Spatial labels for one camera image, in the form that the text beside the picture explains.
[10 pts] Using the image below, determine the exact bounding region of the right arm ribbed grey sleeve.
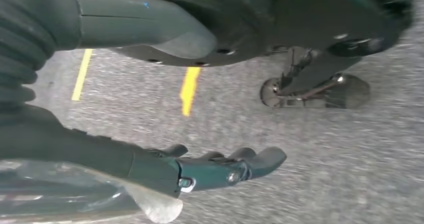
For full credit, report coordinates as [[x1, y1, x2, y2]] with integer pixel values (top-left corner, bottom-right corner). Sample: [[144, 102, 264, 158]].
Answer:
[[0, 0, 81, 109]]

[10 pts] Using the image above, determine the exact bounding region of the glossy silver robot body shell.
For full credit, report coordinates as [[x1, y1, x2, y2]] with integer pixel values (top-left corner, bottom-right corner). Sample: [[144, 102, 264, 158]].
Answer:
[[0, 159, 184, 224]]

